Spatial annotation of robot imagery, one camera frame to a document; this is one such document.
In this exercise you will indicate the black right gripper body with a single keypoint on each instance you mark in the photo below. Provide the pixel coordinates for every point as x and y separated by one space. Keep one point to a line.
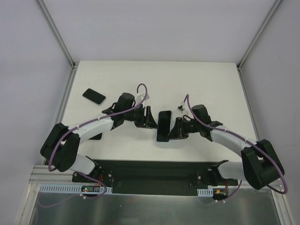
182 128

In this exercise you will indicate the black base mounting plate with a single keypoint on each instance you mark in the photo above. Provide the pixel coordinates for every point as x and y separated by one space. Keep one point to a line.
158 177

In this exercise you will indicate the gold framed black smartphone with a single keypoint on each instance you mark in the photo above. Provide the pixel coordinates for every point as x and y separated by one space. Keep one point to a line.
164 123

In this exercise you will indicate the aluminium frame rail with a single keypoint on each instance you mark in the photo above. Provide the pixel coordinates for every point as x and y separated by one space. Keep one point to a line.
40 174

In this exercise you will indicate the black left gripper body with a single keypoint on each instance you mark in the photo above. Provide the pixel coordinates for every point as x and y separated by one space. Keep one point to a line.
144 116

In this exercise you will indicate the right white cable duct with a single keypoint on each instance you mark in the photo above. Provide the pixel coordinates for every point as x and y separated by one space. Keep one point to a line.
206 192

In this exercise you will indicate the left white cable duct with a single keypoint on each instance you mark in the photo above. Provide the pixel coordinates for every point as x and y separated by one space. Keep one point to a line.
74 189

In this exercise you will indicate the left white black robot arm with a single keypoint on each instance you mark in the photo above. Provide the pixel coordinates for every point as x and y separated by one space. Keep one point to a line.
62 144

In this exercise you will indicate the white cable duct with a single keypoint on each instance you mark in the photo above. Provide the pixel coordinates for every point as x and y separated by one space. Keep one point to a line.
74 189
206 192

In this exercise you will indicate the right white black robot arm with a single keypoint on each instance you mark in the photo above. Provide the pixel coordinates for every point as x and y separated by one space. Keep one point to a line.
259 164

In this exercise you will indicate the left aluminium corner post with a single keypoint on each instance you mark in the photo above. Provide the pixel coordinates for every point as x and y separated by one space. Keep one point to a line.
55 32

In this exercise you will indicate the right aluminium corner post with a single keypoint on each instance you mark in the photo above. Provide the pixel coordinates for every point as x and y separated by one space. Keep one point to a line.
259 33

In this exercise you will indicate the aluminium corner post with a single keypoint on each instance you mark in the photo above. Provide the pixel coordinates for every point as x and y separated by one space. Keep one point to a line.
55 32
259 33

